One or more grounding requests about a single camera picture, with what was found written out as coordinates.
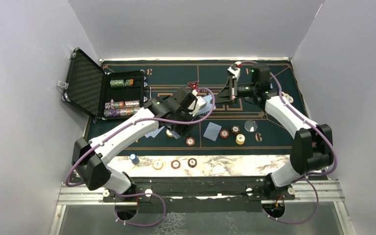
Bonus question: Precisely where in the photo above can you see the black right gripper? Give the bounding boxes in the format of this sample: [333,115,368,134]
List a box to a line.
[211,76,258,105]

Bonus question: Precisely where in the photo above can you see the blue card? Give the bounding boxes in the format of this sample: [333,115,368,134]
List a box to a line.
[203,122,222,141]
[145,127,164,138]
[197,94,216,116]

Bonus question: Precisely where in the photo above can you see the red triangular dealer button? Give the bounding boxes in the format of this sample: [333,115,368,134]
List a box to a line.
[188,81,199,90]

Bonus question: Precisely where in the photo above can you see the blue playing card deck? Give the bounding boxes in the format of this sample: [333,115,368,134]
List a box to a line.
[171,131,180,139]

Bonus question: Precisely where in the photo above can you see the white round button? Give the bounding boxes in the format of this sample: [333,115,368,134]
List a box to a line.
[244,120,258,133]

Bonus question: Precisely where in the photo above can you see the brown poker chip stack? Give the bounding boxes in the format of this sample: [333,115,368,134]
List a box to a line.
[188,158,197,168]

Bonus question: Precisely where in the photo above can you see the red poker chip stack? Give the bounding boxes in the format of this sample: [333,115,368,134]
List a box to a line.
[171,160,181,169]

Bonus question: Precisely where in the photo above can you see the yellow poker chip stack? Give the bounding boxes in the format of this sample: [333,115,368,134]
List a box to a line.
[153,160,164,170]

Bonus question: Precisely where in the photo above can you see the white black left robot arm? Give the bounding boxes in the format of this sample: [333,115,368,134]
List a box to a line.
[69,87,207,201]

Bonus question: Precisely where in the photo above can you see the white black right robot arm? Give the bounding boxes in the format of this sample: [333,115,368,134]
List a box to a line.
[216,78,337,199]

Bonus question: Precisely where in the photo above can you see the green poker table mat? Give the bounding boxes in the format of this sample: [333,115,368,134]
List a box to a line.
[102,60,293,156]

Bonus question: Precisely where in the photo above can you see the purple chips row in case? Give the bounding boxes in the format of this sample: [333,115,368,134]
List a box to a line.
[104,107,140,118]

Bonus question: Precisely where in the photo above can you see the black poker chip case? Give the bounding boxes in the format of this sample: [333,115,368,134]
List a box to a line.
[57,48,147,120]

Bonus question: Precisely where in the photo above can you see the mixed chips row in case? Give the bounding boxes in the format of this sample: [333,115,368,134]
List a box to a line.
[104,100,141,110]

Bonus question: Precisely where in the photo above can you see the blue poker chip stack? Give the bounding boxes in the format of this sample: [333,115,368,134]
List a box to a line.
[129,154,140,165]

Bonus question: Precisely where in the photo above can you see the green chips in case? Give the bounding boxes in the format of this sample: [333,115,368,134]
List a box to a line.
[110,79,134,88]

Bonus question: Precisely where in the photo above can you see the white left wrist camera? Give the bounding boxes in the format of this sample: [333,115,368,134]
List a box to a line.
[188,96,208,116]

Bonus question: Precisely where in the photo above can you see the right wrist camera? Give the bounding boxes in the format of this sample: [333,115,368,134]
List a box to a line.
[227,61,271,87]

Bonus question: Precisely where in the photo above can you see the black mounting rail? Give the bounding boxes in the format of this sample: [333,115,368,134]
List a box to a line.
[58,176,344,215]

